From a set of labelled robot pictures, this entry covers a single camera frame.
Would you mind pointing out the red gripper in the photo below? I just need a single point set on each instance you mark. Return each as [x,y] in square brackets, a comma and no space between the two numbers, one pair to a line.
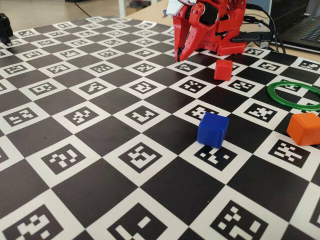
[188,29]

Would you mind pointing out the red cube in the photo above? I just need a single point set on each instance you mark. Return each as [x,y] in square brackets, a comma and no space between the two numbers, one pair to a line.
[222,71]

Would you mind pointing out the blue cube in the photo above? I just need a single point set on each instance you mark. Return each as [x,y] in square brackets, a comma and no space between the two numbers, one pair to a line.
[212,130]

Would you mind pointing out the orange cube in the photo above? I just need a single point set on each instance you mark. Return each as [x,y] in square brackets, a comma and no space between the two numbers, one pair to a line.
[305,130]

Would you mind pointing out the red robot arm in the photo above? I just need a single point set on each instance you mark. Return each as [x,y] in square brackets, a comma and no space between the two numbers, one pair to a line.
[232,30]

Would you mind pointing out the black flat adapter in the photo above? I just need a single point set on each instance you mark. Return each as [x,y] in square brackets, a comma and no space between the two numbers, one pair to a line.
[252,37]

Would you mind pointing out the white table leg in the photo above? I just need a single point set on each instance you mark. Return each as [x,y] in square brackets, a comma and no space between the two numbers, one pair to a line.
[122,7]

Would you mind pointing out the black laptop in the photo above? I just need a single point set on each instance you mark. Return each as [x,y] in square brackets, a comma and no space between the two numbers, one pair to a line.
[300,25]

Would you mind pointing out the black white marker checkerboard mat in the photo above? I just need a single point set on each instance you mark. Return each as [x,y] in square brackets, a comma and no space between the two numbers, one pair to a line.
[100,175]

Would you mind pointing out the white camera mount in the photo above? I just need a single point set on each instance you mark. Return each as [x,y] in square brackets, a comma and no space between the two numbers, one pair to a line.
[175,8]

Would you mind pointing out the black camera stand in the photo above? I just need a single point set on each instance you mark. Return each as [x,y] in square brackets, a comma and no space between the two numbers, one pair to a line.
[5,30]

